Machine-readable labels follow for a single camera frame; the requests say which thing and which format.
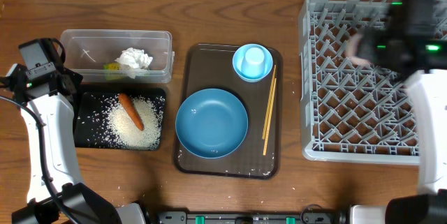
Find white pink cup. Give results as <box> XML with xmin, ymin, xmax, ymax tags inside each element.
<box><xmin>345</xmin><ymin>34</ymin><xmax>371</xmax><ymax>66</ymax></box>

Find yellow pandan cake wrapper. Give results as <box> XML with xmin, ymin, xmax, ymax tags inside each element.
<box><xmin>103</xmin><ymin>62</ymin><xmax>122</xmax><ymax>80</ymax></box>

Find white tissue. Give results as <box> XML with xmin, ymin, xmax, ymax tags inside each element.
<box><xmin>115</xmin><ymin>47</ymin><xmax>153</xmax><ymax>79</ymax></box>

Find orange carrot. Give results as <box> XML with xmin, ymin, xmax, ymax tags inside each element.
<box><xmin>118</xmin><ymin>94</ymin><xmax>144</xmax><ymax>131</ymax></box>

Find pile of white rice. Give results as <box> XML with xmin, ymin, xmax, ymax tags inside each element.
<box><xmin>83</xmin><ymin>94</ymin><xmax>166</xmax><ymax>151</ymax></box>

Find light blue cup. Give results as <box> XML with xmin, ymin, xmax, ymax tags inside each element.
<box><xmin>241</xmin><ymin>47</ymin><xmax>265</xmax><ymax>79</ymax></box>

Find light blue bowl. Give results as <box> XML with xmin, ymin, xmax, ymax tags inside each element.
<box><xmin>233</xmin><ymin>44</ymin><xmax>273</xmax><ymax>82</ymax></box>

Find dark blue plate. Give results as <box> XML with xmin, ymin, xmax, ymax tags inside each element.
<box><xmin>175</xmin><ymin>89</ymin><xmax>249</xmax><ymax>159</ymax></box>

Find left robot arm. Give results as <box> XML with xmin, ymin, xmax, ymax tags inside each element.
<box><xmin>1</xmin><ymin>38</ymin><xmax>148</xmax><ymax>223</ymax></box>

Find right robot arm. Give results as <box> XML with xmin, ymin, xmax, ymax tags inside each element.
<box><xmin>346</xmin><ymin>0</ymin><xmax>446</xmax><ymax>224</ymax></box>

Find grey dishwasher rack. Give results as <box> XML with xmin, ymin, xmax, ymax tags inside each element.
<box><xmin>298</xmin><ymin>0</ymin><xmax>420</xmax><ymax>165</ymax></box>

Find clear plastic container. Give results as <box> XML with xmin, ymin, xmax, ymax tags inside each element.
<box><xmin>59</xmin><ymin>29</ymin><xmax>175</xmax><ymax>83</ymax></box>

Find black plastic tray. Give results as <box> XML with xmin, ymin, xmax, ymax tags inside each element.
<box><xmin>72</xmin><ymin>86</ymin><xmax>168</xmax><ymax>151</ymax></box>

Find wooden chopstick left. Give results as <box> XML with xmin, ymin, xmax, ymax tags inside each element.
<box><xmin>262</xmin><ymin>65</ymin><xmax>277</xmax><ymax>140</ymax></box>

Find wooden chopstick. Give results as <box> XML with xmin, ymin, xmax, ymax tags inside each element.
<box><xmin>262</xmin><ymin>65</ymin><xmax>277</xmax><ymax>140</ymax></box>
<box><xmin>263</xmin><ymin>78</ymin><xmax>277</xmax><ymax>156</ymax></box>

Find wooden chopstick right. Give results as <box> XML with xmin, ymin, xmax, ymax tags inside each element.
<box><xmin>263</xmin><ymin>78</ymin><xmax>277</xmax><ymax>156</ymax></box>

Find brown serving tray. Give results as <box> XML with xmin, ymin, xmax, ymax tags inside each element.
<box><xmin>174</xmin><ymin>44</ymin><xmax>282</xmax><ymax>179</ymax></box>

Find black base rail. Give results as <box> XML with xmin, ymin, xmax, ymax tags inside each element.
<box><xmin>155</xmin><ymin>209</ymin><xmax>349</xmax><ymax>224</ymax></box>

